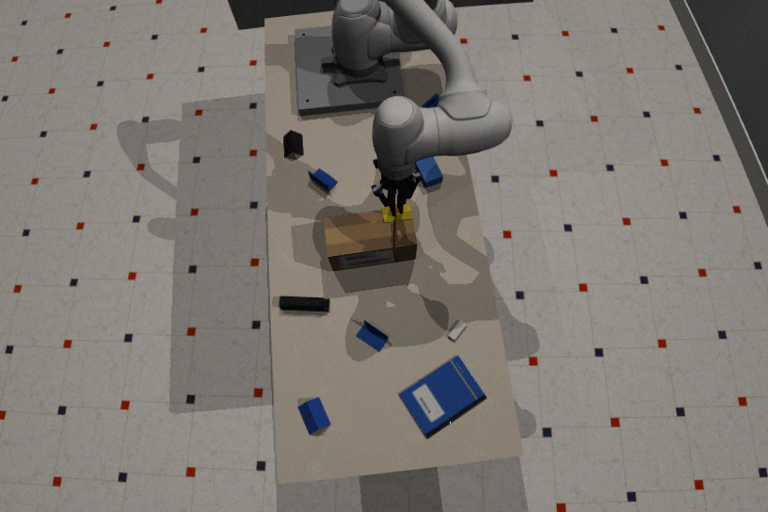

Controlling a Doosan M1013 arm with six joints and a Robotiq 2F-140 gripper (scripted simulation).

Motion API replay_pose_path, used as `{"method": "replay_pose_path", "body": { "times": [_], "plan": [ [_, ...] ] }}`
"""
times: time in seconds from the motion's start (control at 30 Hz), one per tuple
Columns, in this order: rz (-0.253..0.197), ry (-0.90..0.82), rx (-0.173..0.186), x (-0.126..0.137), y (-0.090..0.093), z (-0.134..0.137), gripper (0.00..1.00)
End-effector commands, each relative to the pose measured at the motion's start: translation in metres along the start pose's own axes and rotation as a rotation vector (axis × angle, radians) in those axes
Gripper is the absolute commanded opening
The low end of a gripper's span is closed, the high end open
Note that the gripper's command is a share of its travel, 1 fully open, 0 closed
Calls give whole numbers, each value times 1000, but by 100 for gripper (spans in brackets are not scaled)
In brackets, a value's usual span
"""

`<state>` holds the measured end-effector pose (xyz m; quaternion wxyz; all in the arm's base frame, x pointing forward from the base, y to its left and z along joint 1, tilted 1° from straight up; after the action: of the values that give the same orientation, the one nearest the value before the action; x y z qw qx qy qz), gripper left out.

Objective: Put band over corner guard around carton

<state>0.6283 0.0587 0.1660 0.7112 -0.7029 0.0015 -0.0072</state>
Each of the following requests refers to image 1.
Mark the brown cardboard box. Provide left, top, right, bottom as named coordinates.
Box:
left=324, top=210, right=417, bottom=271

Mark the blue notebook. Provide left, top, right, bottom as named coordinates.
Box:
left=399, top=355, right=487, bottom=438

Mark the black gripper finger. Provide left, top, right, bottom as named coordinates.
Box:
left=371, top=183, right=397, bottom=216
left=397, top=170, right=422, bottom=214

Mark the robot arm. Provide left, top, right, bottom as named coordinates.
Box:
left=321, top=0, right=512, bottom=181

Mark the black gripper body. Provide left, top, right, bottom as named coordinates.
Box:
left=379, top=174, right=414, bottom=191

